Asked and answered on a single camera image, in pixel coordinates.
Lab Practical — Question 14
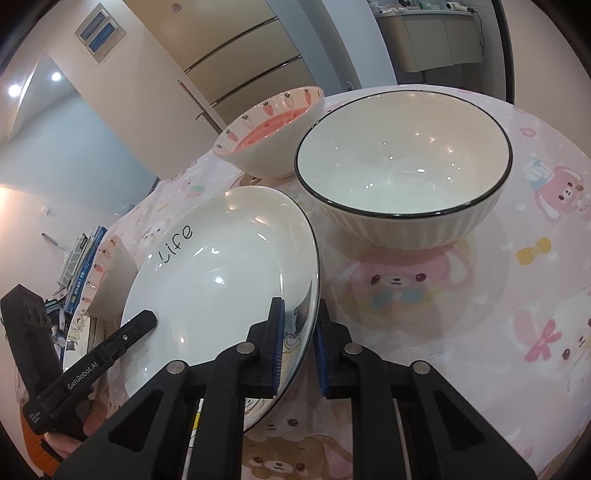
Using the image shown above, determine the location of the white plate with life text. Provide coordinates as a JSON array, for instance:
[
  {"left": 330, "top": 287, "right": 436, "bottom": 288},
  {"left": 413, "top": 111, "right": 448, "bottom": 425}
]
[{"left": 118, "top": 185, "right": 322, "bottom": 434}]

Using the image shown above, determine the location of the large white black-rimmed bowl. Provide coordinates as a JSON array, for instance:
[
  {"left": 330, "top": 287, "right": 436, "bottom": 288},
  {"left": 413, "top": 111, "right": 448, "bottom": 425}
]
[{"left": 294, "top": 90, "right": 514, "bottom": 250}]

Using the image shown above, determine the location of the pink strawberry pattern bowl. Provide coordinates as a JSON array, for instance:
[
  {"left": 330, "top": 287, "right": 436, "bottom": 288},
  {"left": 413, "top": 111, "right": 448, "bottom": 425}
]
[{"left": 212, "top": 86, "right": 325, "bottom": 179}]

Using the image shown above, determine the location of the left hand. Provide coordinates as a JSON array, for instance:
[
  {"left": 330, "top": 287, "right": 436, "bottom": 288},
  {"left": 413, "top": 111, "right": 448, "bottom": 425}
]
[{"left": 44, "top": 400, "right": 107, "bottom": 459}]

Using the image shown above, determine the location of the stack of books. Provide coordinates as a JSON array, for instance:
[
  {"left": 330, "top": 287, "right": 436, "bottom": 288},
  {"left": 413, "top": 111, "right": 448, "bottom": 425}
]
[{"left": 54, "top": 226, "right": 107, "bottom": 314}]

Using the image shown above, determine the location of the pink cartoon tablecloth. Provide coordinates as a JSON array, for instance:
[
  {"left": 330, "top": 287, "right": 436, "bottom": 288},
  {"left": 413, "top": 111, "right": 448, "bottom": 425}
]
[{"left": 62, "top": 84, "right": 591, "bottom": 480}]

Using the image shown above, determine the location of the beige refrigerator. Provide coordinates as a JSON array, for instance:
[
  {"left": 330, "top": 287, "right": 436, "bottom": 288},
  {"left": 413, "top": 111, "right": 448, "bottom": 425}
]
[{"left": 127, "top": 0, "right": 341, "bottom": 123}]

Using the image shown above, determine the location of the bathroom vanity cabinet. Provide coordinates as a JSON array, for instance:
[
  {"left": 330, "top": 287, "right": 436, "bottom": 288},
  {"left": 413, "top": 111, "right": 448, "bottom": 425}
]
[{"left": 376, "top": 10, "right": 484, "bottom": 73}]

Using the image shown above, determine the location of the white hair dryer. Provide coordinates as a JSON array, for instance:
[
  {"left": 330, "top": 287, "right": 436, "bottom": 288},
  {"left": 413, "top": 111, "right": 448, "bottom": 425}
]
[{"left": 446, "top": 1, "right": 469, "bottom": 12}]

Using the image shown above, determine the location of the wall electrical panel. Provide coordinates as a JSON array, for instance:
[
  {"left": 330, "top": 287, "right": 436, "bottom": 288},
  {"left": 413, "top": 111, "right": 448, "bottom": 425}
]
[{"left": 75, "top": 3, "right": 126, "bottom": 63}]

